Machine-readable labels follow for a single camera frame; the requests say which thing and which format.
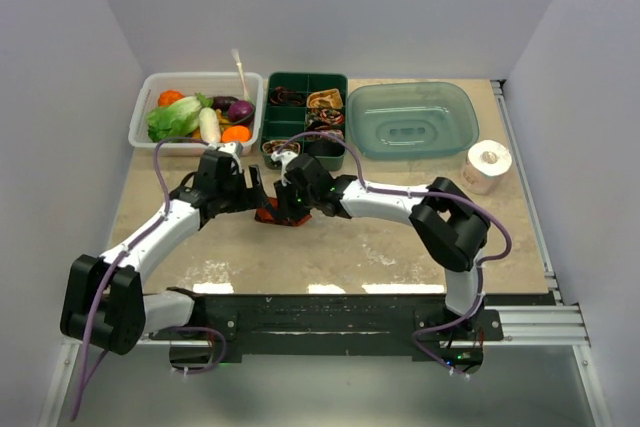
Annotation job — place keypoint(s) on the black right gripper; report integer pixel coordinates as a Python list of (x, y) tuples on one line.
[(285, 206)]

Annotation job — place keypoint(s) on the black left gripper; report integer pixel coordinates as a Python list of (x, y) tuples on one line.
[(251, 198)]

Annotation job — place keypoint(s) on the orange navy striped tie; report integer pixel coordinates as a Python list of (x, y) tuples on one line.
[(270, 213)]

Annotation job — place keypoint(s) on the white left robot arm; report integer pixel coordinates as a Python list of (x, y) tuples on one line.
[(104, 302)]

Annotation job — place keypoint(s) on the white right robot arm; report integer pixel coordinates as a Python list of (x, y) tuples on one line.
[(452, 232)]

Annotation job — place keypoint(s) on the white toilet paper roll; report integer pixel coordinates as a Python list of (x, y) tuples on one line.
[(486, 163)]

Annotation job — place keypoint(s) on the brown swirl rolled tie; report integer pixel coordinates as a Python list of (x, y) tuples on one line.
[(276, 145)]

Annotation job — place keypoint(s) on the orange carrot slice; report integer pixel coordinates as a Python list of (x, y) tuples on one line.
[(236, 133)]

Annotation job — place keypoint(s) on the dark patterned rolled tie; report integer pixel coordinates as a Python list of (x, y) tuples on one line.
[(317, 117)]

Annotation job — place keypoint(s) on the white radish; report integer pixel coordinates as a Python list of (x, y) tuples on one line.
[(209, 126)]

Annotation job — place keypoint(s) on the green compartment box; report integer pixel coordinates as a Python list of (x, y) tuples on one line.
[(284, 122)]

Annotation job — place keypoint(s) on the purple onion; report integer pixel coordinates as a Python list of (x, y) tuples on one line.
[(241, 112)]

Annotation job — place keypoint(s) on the tan rolled tie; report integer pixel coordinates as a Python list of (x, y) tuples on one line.
[(325, 99)]

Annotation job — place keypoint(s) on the black orange rolled tie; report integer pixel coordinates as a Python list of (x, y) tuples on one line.
[(286, 97)]

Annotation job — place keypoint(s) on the white scallion stalk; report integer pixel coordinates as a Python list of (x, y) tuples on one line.
[(236, 56)]

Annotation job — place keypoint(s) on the dark eggplant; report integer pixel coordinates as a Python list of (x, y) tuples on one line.
[(223, 103)]

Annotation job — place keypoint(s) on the white plastic basket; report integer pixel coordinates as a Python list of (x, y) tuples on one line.
[(207, 83)]

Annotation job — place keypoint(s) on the green lettuce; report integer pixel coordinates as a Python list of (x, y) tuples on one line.
[(177, 120)]

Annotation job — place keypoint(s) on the teal plastic tub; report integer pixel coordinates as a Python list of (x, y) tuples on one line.
[(411, 121)]

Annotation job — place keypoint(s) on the orange pumpkin toy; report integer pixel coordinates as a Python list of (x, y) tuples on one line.
[(169, 97)]

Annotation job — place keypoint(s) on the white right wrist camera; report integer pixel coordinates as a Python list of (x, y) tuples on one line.
[(283, 158)]

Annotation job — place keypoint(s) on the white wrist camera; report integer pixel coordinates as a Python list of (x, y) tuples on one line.
[(283, 158), (232, 148)]

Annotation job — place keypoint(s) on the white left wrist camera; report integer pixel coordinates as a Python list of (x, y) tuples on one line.
[(232, 148)]

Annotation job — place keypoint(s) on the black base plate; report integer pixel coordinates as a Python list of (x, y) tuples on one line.
[(403, 325)]

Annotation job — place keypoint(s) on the aluminium frame rail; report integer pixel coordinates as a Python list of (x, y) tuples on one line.
[(527, 320)]

